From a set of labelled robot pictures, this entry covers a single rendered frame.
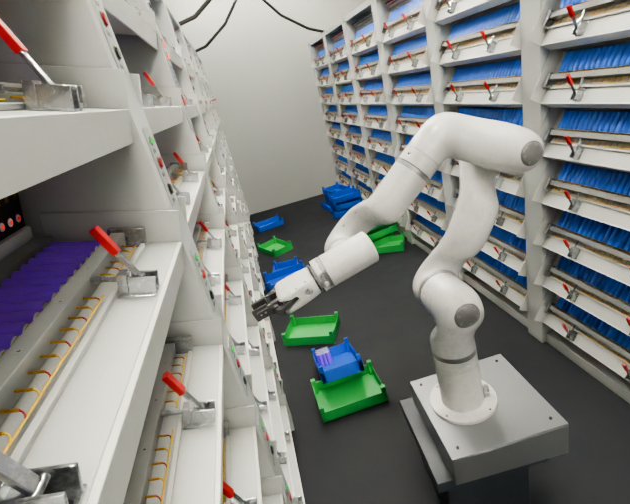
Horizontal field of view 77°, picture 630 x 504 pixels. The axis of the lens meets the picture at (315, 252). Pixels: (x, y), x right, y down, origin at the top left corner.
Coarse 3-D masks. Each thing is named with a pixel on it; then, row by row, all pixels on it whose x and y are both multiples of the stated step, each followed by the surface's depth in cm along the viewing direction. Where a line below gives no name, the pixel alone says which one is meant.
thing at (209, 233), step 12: (204, 216) 131; (216, 216) 132; (204, 228) 114; (216, 228) 133; (204, 240) 116; (216, 240) 115; (204, 252) 110; (216, 252) 112; (204, 264) 104; (216, 264) 104; (216, 276) 91; (216, 288) 90
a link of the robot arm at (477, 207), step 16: (464, 176) 99; (480, 176) 98; (464, 192) 97; (480, 192) 96; (464, 208) 96; (480, 208) 94; (496, 208) 95; (464, 224) 96; (480, 224) 95; (448, 240) 100; (464, 240) 97; (480, 240) 97; (432, 256) 105; (448, 256) 102; (464, 256) 100; (416, 272) 111; (432, 272) 106; (448, 272) 105; (416, 288) 108
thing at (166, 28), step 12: (156, 12) 167; (168, 24) 169; (168, 36) 171; (180, 72) 177; (180, 84) 178; (192, 120) 184; (204, 132) 187; (216, 168) 194; (228, 204) 201; (240, 240) 209; (252, 276) 218
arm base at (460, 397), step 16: (448, 368) 108; (464, 368) 107; (448, 384) 111; (464, 384) 109; (480, 384) 112; (432, 400) 120; (448, 400) 114; (464, 400) 111; (480, 400) 112; (496, 400) 113; (448, 416) 113; (464, 416) 111; (480, 416) 110
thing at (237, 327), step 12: (228, 276) 140; (240, 276) 141; (240, 288) 135; (228, 300) 126; (228, 312) 119; (240, 312) 119; (228, 324) 113; (240, 324) 113; (240, 336) 107; (240, 360) 97
